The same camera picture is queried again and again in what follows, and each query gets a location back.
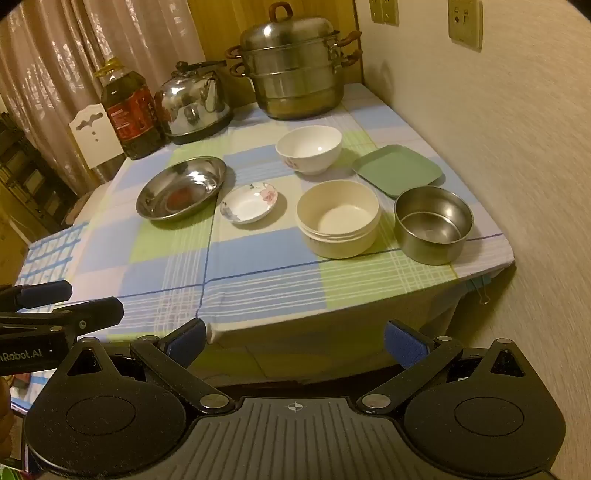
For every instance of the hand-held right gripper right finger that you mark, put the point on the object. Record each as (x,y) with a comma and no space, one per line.
(406,345)

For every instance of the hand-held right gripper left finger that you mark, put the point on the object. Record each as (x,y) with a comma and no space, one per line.
(187,345)

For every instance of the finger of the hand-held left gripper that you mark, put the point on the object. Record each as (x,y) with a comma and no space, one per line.
(44,293)
(83,314)

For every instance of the small stainless steel cup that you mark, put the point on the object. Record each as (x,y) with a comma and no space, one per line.
(434,230)

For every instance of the cream ribbed bowl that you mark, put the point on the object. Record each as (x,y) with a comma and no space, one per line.
(339,221)

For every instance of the small floral saucer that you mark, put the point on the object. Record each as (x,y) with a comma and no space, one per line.
(249,205)

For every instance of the large stainless steel basin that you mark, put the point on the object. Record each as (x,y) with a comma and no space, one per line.
(180,189)

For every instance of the green square plate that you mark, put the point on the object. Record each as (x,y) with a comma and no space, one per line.
(397,170)

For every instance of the white floral bowl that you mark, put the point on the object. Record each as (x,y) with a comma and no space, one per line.
(307,147)

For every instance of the person's left hand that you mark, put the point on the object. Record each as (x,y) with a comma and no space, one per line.
(3,408)

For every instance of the blue tile-print cloth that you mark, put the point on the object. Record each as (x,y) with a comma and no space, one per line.
(51,254)

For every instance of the checked tablecloth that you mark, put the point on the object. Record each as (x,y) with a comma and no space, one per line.
(258,286)

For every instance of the dark shelf rack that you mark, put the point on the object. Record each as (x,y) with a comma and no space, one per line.
(27,175)

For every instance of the white chair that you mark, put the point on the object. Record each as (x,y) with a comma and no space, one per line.
(94,138)

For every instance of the large cooking oil bottle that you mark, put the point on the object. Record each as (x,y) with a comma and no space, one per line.
(134,120)

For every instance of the stainless steel kettle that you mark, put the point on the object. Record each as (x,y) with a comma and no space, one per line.
(194,108)

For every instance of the beige curtain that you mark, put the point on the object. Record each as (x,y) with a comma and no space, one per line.
(55,55)

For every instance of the stainless steel steamer pot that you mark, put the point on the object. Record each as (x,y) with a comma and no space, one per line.
(295,78)

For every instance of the beige wall outlet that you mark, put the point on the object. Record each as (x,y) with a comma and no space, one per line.
(465,23)

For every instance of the beige wall switch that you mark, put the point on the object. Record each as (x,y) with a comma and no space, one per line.
(375,10)
(391,11)

